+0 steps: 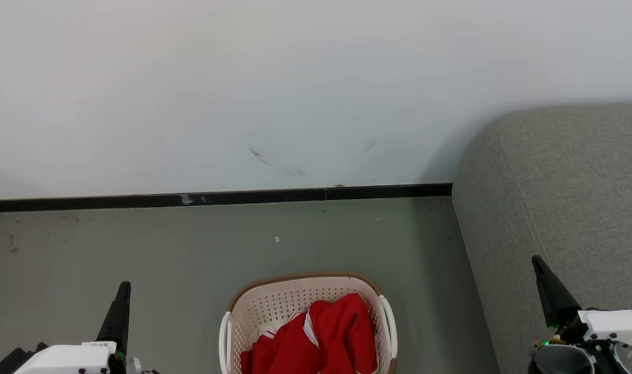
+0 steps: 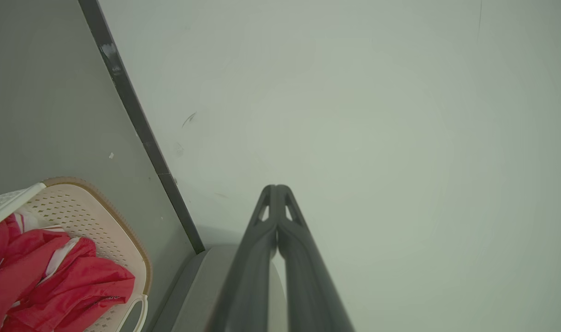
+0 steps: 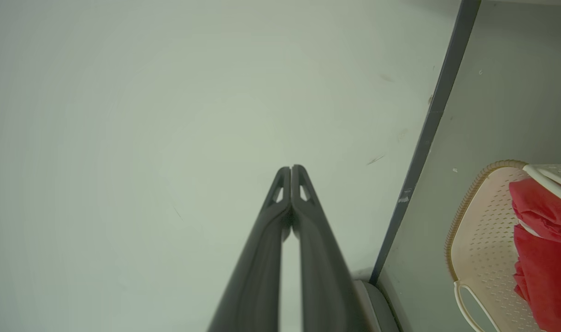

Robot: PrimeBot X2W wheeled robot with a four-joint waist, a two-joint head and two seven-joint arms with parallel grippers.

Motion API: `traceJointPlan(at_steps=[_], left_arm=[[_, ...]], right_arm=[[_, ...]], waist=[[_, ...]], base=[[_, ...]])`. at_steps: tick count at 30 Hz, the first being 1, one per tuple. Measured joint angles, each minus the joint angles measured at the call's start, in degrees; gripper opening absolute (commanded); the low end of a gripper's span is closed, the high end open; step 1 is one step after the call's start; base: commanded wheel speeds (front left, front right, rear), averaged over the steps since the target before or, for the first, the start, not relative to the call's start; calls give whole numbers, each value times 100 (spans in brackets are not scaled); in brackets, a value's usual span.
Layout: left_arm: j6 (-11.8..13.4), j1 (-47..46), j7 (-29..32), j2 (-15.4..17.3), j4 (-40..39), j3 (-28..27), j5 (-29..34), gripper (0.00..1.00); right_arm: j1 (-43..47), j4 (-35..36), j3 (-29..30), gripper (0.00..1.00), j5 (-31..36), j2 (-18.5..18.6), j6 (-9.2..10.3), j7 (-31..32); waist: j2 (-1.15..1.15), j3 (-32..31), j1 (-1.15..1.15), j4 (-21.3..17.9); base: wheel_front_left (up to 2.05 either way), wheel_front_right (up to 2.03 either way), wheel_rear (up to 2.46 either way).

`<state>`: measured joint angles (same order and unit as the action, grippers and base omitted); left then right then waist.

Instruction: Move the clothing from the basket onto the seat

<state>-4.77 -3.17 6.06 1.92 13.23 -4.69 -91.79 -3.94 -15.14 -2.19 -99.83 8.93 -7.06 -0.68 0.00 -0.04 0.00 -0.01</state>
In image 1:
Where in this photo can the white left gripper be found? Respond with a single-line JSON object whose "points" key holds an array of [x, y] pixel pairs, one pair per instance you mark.
{"points": [[66, 361]]}

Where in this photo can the black wall baseboard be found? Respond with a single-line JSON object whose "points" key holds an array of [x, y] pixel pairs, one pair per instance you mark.
{"points": [[139, 200]]}

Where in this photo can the red garment with white stripes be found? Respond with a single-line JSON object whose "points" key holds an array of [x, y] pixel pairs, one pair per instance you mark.
{"points": [[336, 337]]}

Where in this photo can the cream perforated laundry basket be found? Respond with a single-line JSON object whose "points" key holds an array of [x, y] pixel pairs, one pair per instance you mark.
{"points": [[274, 306]]}

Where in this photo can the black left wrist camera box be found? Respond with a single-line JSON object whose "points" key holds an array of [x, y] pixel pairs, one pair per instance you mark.
{"points": [[14, 361]]}

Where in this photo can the grey fabric sofa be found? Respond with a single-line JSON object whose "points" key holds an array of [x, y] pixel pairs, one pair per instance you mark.
{"points": [[565, 197]]}

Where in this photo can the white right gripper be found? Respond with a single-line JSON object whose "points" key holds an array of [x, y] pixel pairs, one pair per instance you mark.
{"points": [[614, 322]]}

